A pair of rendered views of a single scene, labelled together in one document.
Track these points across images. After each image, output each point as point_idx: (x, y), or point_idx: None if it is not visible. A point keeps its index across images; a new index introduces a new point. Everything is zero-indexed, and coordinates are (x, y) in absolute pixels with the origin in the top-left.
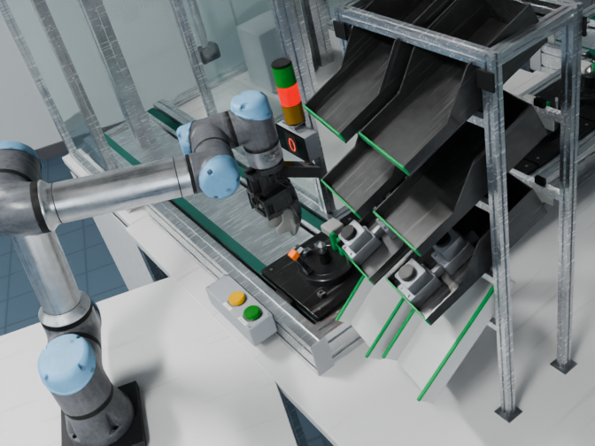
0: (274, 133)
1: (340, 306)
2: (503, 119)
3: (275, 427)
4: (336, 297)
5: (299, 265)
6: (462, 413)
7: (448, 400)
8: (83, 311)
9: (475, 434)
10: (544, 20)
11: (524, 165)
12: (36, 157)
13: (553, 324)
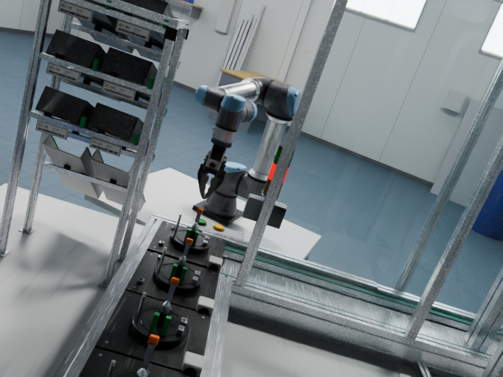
0: (218, 117)
1: (157, 229)
2: (63, 19)
3: (144, 218)
4: (163, 228)
5: (202, 235)
6: (53, 228)
7: (65, 232)
8: (250, 173)
9: (40, 221)
10: None
11: (108, 342)
12: (287, 99)
13: (16, 273)
